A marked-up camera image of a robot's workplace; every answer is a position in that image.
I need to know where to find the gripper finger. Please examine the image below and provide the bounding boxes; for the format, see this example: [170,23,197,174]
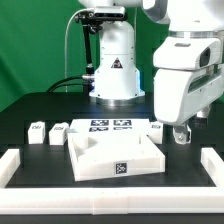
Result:
[195,106,211,128]
[173,123,191,144]

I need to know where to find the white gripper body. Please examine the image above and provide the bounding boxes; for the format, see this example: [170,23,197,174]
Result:
[153,37,224,126]

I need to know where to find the white square tabletop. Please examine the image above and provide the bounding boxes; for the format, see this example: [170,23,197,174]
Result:
[68,133,165,181]

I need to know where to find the white U-shaped obstacle fence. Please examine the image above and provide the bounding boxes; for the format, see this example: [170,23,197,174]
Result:
[0,148,224,215]

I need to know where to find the white marker base plate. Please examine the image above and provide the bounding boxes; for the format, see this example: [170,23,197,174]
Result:
[69,118,150,133]

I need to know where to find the camera on black stand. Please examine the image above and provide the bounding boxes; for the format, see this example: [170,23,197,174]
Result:
[75,6,127,86]

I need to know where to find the white thin cable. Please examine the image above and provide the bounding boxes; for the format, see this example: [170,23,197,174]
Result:
[64,8,88,93]

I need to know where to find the black cable bundle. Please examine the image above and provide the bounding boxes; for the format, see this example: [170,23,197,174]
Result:
[45,75,91,94]

